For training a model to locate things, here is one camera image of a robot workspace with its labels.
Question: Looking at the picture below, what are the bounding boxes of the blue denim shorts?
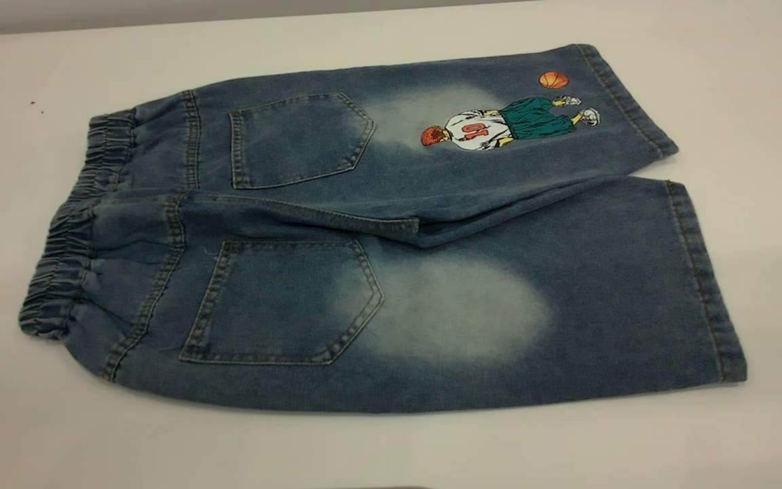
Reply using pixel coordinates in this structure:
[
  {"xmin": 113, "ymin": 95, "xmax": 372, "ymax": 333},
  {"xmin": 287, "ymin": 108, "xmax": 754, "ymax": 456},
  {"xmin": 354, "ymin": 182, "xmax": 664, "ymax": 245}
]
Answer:
[{"xmin": 19, "ymin": 43, "xmax": 748, "ymax": 414}]

